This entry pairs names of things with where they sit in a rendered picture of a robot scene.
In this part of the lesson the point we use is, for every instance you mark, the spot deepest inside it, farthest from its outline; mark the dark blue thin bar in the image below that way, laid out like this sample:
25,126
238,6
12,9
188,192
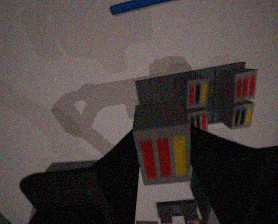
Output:
133,5

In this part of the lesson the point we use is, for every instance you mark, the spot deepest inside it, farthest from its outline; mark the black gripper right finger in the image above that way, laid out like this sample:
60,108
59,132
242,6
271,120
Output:
233,176

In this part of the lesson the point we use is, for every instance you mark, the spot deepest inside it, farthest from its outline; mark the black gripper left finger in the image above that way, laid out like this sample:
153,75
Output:
112,183

